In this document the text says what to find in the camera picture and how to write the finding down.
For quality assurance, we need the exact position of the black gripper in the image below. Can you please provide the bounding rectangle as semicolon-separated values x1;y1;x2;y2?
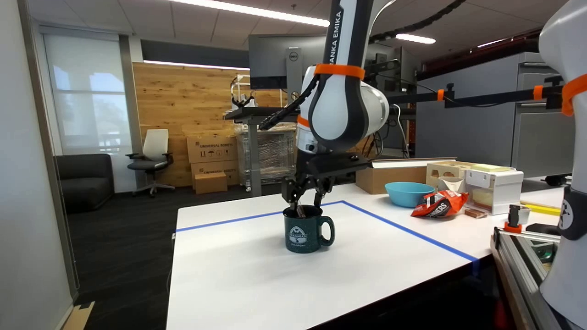
280;157;368;213

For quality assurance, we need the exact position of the dark green printed mug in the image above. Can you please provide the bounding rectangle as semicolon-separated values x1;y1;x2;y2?
282;204;337;256

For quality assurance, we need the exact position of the standing desk with grey leg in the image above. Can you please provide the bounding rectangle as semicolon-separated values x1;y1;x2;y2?
221;103;300;199

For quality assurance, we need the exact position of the blue tape strip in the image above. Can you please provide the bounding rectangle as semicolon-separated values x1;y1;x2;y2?
337;199;478;265
173;199;346;235

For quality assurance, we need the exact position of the open brown cardboard box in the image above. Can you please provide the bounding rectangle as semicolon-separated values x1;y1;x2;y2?
353;157;456;197

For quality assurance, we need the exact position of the small brown cardboard box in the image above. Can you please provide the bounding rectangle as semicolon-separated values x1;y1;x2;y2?
192;171;230;197

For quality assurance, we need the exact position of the light blue bowl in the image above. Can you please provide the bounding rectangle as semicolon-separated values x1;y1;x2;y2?
382;180;436;210

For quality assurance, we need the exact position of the large brown cardboard box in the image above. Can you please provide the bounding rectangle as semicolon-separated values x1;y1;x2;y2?
183;127;241;180

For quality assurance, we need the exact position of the red orange chips bag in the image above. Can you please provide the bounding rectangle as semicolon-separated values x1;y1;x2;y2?
408;190;471;223

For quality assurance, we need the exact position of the beige printed cardboard box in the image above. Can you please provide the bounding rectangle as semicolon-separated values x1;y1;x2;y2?
425;160;474;193

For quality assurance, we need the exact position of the grey desktop monitor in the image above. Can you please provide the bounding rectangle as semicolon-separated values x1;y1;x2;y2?
245;34;335;92

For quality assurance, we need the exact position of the white office swivel chair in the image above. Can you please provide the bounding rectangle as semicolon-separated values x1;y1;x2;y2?
124;127;175;199

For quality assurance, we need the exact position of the small red snack packet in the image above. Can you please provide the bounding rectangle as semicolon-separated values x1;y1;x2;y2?
461;206;491;221

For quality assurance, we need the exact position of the grey metal cabinet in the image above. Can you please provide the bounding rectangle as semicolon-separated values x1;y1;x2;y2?
414;52;575;180

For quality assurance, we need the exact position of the white cardboard box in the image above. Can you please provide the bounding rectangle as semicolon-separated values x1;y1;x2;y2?
461;164;526;217

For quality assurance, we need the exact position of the short ceiling light strip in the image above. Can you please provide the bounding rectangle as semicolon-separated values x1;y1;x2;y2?
392;32;438;47

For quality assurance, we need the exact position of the long ceiling light strip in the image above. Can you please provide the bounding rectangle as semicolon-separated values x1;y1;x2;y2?
170;0;331;30

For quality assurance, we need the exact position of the black clamp with orange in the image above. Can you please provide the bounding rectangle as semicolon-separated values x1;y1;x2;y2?
500;202;531;237

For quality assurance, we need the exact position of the black sofa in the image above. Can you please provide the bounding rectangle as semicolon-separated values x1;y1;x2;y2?
52;153;115;215

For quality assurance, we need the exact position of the flat black device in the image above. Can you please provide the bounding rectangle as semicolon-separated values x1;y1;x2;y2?
524;223;560;239

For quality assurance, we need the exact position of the yellow flat strip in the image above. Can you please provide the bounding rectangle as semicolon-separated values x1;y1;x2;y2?
520;201;562;219

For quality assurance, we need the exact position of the translucent window roller blind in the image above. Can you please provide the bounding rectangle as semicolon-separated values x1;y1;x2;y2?
41;34;133;158

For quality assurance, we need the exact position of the orange strap on forearm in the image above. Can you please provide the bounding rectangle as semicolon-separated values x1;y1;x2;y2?
311;63;366;81

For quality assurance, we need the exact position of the black articulated camera mount arm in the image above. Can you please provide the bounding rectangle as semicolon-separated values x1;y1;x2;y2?
382;74;571;114

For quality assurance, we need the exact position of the aluminium rail base frame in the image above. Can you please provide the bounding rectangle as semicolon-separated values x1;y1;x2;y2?
489;228;566;330

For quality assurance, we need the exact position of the orange strap on arm base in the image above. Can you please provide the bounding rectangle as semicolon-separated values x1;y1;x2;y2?
559;74;587;120

